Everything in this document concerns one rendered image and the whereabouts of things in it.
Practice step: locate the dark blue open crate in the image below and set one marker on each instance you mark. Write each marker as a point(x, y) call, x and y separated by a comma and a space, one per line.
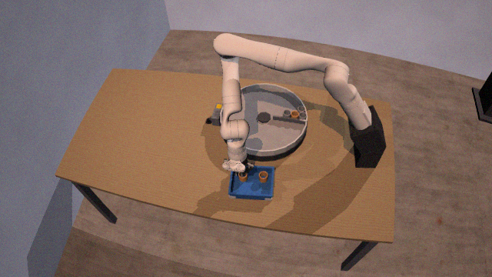
point(252, 188)

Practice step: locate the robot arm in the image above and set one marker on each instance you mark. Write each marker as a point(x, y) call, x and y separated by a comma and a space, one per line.
point(231, 47)

